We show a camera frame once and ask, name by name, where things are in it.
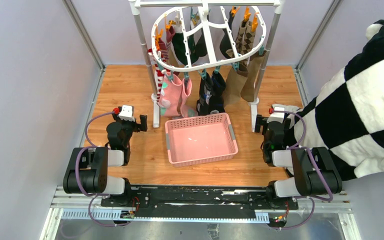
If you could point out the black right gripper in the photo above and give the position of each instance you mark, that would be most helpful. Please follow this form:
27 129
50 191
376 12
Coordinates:
260 122

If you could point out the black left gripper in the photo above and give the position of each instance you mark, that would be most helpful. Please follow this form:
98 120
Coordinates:
138 127

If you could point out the pink sock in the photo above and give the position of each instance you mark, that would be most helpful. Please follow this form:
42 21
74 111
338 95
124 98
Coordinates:
170 95
184 109

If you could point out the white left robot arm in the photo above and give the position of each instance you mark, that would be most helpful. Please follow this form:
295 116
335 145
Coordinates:
87 169

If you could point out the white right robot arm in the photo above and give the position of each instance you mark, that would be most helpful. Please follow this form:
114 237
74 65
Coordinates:
314 172

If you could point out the white oval clip hanger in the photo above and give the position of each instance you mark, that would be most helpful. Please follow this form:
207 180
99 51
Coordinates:
205 25

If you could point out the tan sock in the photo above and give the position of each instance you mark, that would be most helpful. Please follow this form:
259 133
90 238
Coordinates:
235 82
253 68

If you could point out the pink plastic basket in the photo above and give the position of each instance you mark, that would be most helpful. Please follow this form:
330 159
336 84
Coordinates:
200 140

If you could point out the red white striped sock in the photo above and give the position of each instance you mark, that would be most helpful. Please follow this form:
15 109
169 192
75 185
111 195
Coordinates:
159 79

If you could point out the brown argyle sock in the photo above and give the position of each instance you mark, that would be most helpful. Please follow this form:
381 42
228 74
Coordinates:
244 41

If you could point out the dark green sock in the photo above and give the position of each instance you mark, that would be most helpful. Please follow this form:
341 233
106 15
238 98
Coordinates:
180 49

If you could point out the black white checkered blanket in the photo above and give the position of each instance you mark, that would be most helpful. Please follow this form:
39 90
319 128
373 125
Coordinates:
347 116

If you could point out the white metal drying rack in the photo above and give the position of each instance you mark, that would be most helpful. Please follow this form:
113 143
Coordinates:
166 51

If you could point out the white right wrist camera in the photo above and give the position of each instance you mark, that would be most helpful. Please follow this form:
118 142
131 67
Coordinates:
275 113

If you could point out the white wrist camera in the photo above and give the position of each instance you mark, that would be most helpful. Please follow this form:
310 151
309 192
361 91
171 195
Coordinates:
126 113
275 113

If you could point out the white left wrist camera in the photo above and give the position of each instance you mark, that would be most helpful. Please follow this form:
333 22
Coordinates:
126 113

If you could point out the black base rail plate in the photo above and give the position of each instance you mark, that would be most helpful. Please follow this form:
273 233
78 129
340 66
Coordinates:
198 202

